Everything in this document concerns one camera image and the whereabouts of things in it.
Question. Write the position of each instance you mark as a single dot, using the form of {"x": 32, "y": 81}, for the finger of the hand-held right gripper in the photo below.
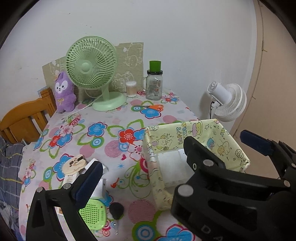
{"x": 198, "y": 153}
{"x": 255, "y": 141}

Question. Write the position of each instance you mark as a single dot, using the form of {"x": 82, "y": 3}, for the wooden chair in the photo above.
{"x": 23, "y": 120}

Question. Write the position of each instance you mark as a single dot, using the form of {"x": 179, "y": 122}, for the black round key fob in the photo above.
{"x": 116, "y": 209}

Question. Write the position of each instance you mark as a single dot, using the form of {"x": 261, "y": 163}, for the cotton swab container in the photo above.
{"x": 131, "y": 89}

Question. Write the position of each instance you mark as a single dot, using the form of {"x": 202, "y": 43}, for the white clip fan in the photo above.
{"x": 229, "y": 102}

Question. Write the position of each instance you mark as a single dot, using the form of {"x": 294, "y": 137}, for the green plastic cup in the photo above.
{"x": 155, "y": 66}

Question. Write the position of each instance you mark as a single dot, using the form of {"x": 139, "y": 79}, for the yellow cartoon printed storage box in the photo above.
{"x": 161, "y": 136}

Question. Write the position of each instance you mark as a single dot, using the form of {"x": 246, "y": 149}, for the white power adapter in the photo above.
{"x": 99, "y": 185}

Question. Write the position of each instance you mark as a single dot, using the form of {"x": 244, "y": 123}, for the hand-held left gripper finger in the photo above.
{"x": 86, "y": 187}

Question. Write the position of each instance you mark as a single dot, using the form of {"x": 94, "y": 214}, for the blue plaid cloth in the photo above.
{"x": 10, "y": 166}

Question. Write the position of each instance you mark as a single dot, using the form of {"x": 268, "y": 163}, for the glass jar black lid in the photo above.
{"x": 153, "y": 87}

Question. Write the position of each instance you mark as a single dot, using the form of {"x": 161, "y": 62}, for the beige cartoon printed board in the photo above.
{"x": 129, "y": 60}

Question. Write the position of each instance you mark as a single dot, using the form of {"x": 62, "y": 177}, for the green desk fan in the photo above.
{"x": 90, "y": 67}

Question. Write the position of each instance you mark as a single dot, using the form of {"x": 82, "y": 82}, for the green perforated device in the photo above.
{"x": 94, "y": 213}

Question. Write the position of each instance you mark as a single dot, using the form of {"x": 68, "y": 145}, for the round beige bear compact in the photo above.
{"x": 74, "y": 164}

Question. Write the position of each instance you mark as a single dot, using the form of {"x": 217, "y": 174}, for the purple plush toy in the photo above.
{"x": 64, "y": 92}

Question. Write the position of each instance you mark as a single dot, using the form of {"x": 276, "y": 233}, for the white charger block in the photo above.
{"x": 172, "y": 166}

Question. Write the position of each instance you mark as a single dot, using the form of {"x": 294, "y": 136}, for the floral tablecloth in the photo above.
{"x": 104, "y": 148}

